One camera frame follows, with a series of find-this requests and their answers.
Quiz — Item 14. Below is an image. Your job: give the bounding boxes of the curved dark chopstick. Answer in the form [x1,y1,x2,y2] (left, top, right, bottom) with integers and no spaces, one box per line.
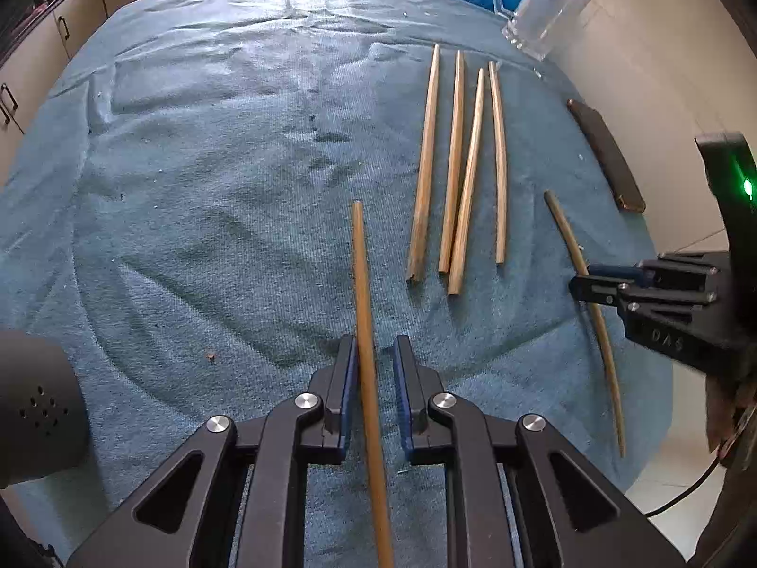
[544,190,627,458]

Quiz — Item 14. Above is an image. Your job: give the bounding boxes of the wooden chopstick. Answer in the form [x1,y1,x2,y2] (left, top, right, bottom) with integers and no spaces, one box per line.
[448,68,485,296]
[488,62,508,266]
[438,50,465,275]
[405,45,440,284]

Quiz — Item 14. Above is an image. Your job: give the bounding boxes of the black perforated utensil holder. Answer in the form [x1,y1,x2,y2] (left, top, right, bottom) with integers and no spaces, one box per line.
[0,331,90,487]

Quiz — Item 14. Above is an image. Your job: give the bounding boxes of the right hand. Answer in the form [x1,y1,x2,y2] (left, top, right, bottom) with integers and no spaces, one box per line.
[706,376,756,453]

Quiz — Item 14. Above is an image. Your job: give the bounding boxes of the black smartphone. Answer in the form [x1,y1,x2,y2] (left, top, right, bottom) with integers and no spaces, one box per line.
[566,99,647,214]

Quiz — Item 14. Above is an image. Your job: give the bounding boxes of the clear glass mug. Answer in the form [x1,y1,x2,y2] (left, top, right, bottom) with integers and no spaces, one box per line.
[493,0,590,60]

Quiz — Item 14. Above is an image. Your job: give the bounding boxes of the blue towel table cover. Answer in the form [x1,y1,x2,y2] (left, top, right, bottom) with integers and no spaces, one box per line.
[1,0,672,567]

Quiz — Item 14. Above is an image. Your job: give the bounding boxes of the black power cable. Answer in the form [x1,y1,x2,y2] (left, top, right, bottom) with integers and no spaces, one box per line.
[640,453,726,518]

